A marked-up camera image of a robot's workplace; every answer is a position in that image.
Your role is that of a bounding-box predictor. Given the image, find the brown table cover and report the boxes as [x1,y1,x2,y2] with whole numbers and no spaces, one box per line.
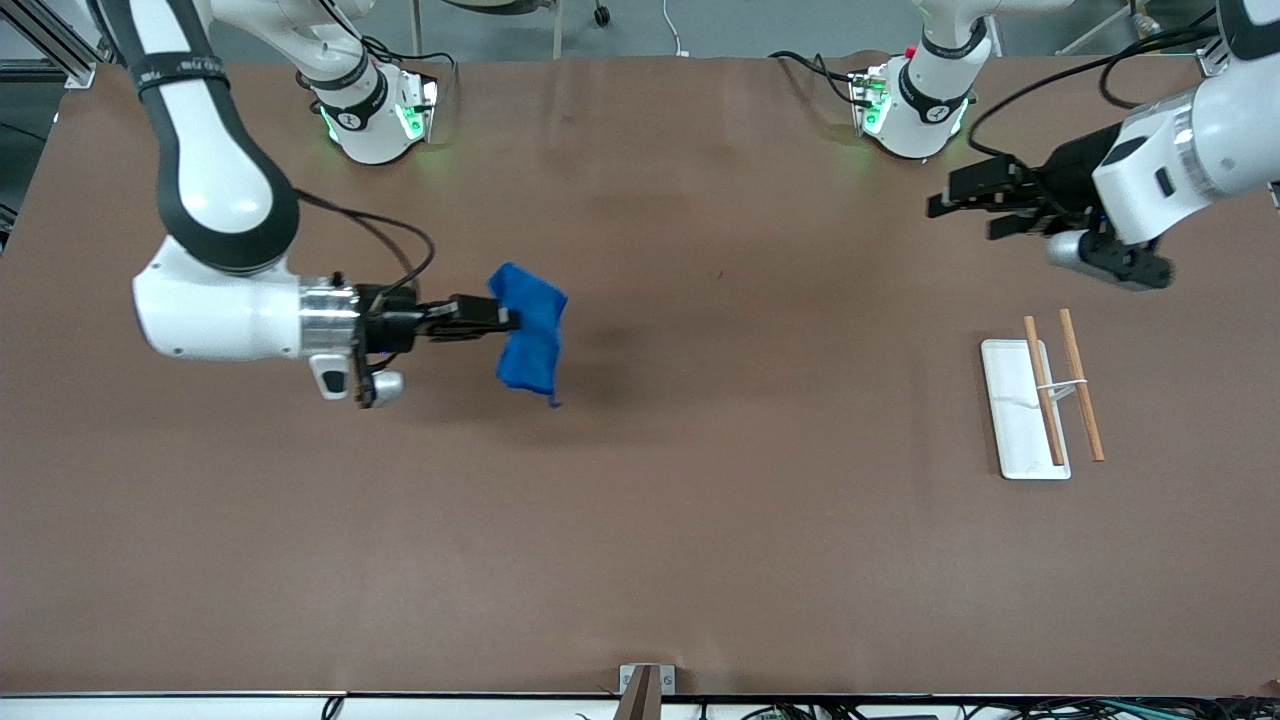
[0,50,1280,698]

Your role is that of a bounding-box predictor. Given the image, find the white towel rack wooden bars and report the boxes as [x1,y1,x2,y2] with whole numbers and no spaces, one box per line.
[980,308,1107,482]

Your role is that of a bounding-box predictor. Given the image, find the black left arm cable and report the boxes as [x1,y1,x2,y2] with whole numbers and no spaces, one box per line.
[966,25,1226,161]

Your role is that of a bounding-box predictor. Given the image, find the black left base cable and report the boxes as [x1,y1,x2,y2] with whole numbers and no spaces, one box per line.
[768,50,863,109]

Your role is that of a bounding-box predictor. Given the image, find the white metal rod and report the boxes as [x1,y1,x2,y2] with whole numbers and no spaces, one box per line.
[1058,0,1136,56]

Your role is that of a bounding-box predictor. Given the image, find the black right base cable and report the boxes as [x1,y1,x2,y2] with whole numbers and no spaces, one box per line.
[360,38,459,101]

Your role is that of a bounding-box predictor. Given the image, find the blue towel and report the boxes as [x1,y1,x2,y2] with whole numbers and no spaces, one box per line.
[487,262,569,409]

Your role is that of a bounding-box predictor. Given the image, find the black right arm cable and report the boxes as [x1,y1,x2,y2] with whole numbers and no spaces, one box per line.
[295,190,437,296]

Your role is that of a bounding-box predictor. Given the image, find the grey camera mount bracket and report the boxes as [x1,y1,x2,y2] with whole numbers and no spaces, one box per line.
[618,664,677,720]

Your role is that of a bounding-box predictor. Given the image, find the chair base with caster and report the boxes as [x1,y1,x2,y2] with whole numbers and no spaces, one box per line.
[440,0,613,29]

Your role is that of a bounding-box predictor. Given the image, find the black base cable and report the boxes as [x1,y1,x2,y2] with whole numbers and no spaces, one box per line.
[360,38,459,101]
[768,50,863,109]

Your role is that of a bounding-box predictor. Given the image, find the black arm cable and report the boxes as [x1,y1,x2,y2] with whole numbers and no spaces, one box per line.
[295,190,437,296]
[966,25,1226,161]

